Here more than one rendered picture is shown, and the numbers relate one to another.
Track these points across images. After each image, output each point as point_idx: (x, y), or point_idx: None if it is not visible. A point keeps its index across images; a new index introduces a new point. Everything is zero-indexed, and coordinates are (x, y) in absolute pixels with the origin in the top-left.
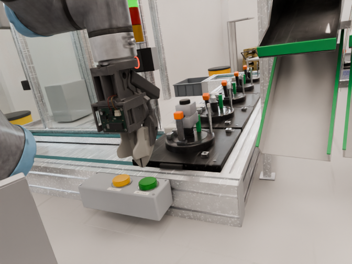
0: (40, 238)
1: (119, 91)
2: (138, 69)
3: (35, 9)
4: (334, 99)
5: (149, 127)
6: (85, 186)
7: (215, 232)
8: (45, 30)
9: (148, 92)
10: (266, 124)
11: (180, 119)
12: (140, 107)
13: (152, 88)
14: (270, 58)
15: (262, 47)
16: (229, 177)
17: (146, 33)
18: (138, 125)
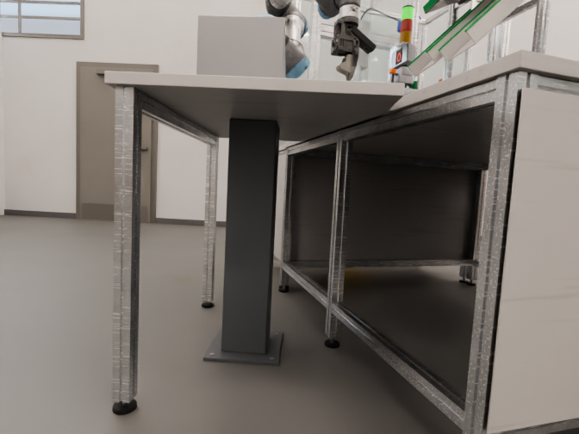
0: (282, 35)
1: (341, 31)
2: (399, 62)
3: (323, 0)
4: (453, 26)
5: (353, 54)
6: None
7: None
8: (327, 12)
9: (364, 41)
10: (426, 59)
11: (392, 73)
12: (351, 42)
13: (368, 41)
14: (490, 37)
15: (424, 5)
16: None
17: (416, 39)
18: (345, 49)
